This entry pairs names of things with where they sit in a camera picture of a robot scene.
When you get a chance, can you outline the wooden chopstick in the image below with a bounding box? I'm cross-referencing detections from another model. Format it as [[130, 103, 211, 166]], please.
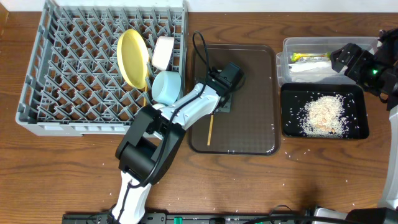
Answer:
[[143, 71, 150, 106], [206, 113, 214, 146]]

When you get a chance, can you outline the light blue bowl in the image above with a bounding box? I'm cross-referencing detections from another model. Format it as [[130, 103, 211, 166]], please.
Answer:
[[152, 71, 182, 105]]

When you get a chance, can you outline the white paper napkin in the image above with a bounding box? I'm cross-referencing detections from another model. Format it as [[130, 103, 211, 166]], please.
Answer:
[[289, 60, 331, 73]]

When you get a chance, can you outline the green snack wrapper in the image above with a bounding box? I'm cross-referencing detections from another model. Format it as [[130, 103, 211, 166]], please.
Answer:
[[290, 52, 330, 62]]

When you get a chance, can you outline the white bowl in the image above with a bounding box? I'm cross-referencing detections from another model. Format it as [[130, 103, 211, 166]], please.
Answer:
[[152, 36, 175, 71]]

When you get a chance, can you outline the yellow plate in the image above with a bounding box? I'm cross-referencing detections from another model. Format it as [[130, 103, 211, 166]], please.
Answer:
[[116, 29, 149, 89]]

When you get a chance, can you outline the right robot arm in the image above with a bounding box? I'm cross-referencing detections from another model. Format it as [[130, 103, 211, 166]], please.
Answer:
[[330, 29, 397, 223]]

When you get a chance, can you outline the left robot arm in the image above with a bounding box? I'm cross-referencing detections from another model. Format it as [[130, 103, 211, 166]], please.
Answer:
[[107, 63, 244, 223]]

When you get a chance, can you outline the black waste tray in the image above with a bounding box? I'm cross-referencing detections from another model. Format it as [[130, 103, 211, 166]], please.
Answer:
[[281, 83, 369, 139]]

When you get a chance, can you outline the grey dishwasher rack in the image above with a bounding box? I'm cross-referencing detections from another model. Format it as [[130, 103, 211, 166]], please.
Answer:
[[16, 1, 188, 136]]

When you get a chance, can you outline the dark brown serving tray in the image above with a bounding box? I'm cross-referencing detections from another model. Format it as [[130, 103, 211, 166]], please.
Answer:
[[187, 44, 280, 156]]

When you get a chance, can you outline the rice pile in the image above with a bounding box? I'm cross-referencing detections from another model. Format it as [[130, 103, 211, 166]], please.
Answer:
[[285, 92, 359, 138]]

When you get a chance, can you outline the clear plastic bin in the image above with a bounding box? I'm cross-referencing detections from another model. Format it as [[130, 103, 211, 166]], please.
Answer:
[[276, 37, 379, 86]]

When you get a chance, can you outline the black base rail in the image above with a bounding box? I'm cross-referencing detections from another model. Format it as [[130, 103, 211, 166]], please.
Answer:
[[61, 212, 315, 224]]

